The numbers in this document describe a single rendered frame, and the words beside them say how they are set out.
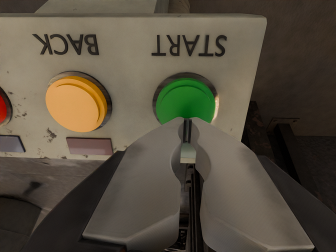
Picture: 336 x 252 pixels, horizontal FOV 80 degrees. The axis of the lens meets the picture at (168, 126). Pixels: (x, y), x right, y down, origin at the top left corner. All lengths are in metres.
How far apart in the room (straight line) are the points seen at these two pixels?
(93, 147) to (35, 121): 0.05
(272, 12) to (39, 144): 0.75
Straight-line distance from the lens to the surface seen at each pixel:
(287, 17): 0.83
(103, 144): 0.17
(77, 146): 0.18
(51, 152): 0.20
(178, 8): 0.59
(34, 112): 0.18
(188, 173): 1.41
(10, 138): 0.21
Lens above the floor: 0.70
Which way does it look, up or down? 40 degrees down
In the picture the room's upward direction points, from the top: 176 degrees counter-clockwise
